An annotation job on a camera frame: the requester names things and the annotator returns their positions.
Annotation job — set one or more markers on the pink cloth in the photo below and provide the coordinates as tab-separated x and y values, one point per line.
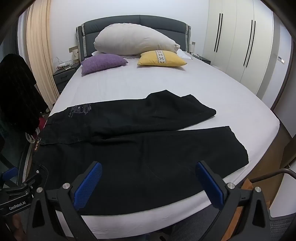
42	122

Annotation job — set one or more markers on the large white pillow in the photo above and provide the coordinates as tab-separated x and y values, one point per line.
131	39

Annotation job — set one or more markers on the beige curtain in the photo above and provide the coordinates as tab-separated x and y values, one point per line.
40	46

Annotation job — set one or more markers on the beige bedside object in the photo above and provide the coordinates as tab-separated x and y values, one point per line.
74	53

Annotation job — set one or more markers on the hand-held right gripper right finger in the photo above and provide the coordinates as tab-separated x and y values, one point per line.
209	187

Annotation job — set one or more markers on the yellow cushion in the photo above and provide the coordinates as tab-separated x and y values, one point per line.
159	58

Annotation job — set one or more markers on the purple cushion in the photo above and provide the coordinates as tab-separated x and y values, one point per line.
101	62

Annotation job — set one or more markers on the white wardrobe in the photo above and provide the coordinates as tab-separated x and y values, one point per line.
240	41

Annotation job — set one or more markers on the dark hanging garment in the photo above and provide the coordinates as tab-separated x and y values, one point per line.
18	92

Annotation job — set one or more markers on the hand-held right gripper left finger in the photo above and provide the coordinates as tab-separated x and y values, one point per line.
89	185

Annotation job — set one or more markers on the flat white pillow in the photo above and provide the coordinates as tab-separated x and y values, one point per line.
185	55

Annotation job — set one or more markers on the bed with grey headboard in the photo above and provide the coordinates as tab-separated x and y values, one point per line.
138	78

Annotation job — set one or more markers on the white door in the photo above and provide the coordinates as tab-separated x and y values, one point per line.
283	69

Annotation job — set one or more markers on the black pants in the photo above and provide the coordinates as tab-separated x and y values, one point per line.
129	143

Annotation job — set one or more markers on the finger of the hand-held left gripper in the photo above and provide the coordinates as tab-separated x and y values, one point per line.
10	173
34	177

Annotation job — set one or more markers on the grey mesh office chair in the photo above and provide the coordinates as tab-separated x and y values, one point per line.
284	226

